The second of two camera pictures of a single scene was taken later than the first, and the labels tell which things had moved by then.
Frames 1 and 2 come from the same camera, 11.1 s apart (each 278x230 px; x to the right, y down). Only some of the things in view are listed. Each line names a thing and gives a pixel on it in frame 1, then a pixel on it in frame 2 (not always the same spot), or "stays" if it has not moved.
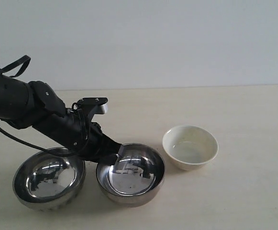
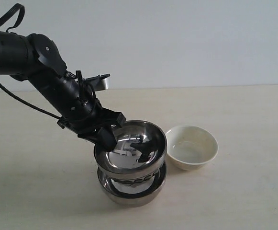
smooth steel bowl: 134,178 stays
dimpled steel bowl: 45,181 to 139,156
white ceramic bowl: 190,147 stays
